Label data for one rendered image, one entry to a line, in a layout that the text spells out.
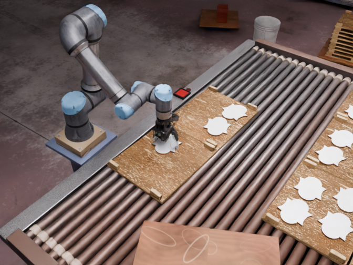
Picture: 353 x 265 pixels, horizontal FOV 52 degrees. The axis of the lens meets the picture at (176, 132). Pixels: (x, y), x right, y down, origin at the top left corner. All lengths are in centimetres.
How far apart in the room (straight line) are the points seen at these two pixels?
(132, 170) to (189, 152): 30
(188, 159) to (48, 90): 250
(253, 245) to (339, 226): 42
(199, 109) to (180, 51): 247
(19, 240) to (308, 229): 114
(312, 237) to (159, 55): 323
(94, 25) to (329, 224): 128
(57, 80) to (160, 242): 303
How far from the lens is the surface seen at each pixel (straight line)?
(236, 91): 225
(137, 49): 455
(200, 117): 200
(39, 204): 172
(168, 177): 168
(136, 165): 174
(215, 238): 138
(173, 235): 138
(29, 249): 156
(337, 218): 167
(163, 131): 170
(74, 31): 158
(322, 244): 159
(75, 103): 181
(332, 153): 193
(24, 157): 332
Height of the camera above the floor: 221
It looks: 42 degrees down
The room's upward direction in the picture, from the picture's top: straight up
